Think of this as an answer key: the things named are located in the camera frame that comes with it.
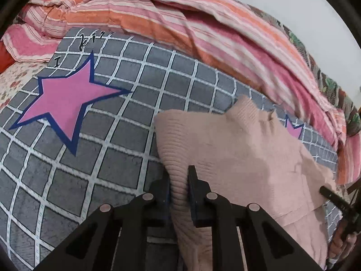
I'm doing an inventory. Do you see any grey checked star blanket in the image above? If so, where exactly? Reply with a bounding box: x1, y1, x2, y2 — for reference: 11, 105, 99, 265
1, 28, 338, 270

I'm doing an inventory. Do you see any red pillow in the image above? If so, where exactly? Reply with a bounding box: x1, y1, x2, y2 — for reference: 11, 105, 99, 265
0, 41, 15, 73

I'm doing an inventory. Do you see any person's right hand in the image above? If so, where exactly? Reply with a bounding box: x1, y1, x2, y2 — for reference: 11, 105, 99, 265
328, 222, 357, 260

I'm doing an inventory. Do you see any pink orange striped quilt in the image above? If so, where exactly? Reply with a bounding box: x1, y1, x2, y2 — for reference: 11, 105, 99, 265
1, 0, 360, 185

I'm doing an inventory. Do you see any pink knitted sweater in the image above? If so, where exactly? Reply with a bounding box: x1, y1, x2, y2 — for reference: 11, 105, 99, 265
154, 96, 336, 270

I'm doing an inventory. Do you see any white floral bed sheet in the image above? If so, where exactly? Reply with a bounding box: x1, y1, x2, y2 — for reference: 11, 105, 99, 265
0, 62, 46, 110

